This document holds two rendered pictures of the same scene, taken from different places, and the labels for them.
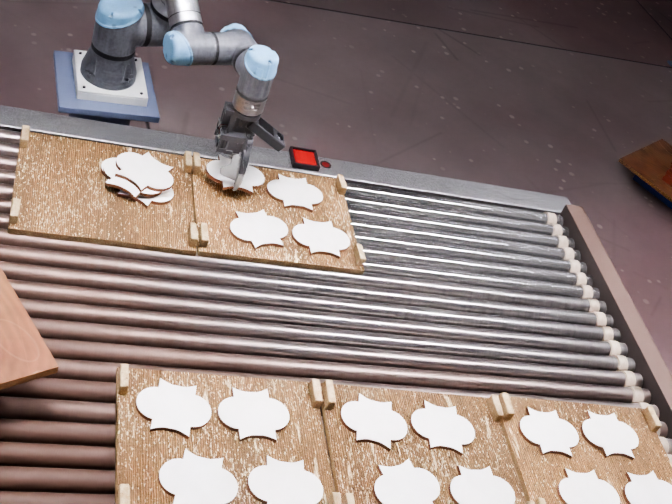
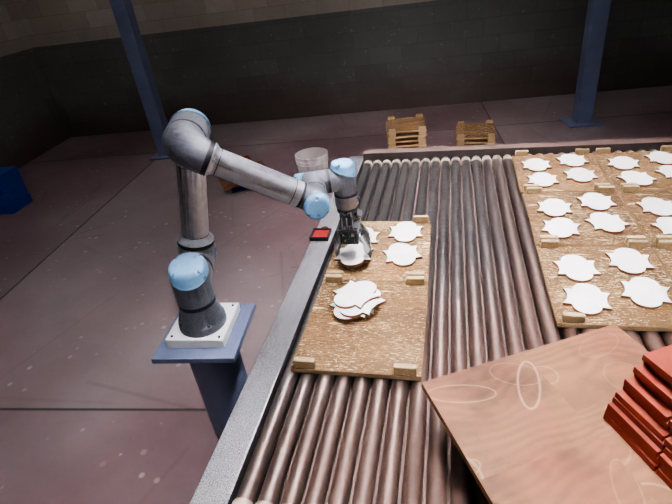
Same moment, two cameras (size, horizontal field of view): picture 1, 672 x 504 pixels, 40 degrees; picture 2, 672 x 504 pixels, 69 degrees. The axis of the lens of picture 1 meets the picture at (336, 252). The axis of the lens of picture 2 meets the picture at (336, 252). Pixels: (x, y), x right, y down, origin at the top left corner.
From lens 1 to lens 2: 1.80 m
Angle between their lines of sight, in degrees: 40
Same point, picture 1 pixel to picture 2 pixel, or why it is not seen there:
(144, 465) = (642, 314)
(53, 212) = (397, 350)
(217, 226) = (400, 272)
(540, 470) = (569, 185)
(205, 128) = (109, 372)
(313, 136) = (144, 314)
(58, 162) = (333, 346)
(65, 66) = (177, 352)
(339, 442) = (581, 241)
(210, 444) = (608, 287)
